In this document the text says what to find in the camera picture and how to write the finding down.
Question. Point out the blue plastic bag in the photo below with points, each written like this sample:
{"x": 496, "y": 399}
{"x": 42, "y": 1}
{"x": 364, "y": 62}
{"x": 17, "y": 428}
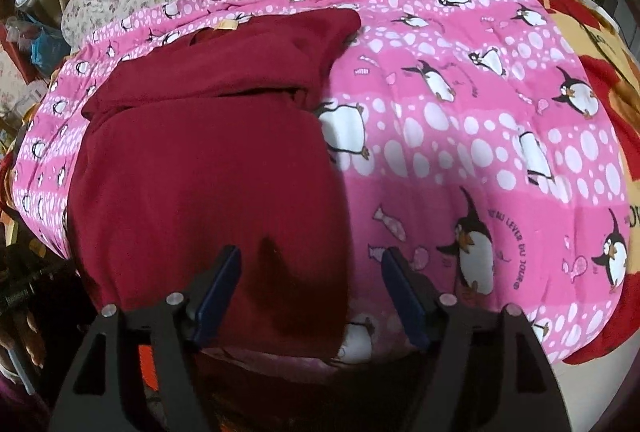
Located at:
{"x": 45, "y": 47}

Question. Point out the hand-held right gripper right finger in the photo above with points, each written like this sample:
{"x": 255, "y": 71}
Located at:
{"x": 405, "y": 297}

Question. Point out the dark red garment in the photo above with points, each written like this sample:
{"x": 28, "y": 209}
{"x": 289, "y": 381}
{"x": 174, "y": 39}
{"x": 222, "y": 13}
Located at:
{"x": 200, "y": 187}

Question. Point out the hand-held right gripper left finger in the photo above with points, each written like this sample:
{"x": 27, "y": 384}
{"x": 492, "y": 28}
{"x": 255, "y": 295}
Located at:
{"x": 220, "y": 292}

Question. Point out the pink penguin print blanket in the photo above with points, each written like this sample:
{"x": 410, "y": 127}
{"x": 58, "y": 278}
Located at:
{"x": 450, "y": 137}

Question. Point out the red and yellow blanket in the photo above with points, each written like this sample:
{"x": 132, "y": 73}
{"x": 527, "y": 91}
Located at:
{"x": 590, "y": 42}

